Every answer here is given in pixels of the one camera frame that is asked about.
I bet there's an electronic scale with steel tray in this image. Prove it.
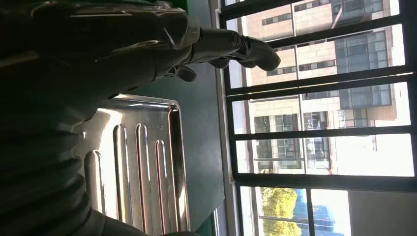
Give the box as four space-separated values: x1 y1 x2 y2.
73 94 192 236

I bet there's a yellow-green tree outside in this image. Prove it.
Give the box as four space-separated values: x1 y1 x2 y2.
260 187 302 236

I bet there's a beige building outside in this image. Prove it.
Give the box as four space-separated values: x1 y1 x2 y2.
244 0 412 177

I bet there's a black window frame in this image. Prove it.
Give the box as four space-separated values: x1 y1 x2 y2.
220 0 417 236

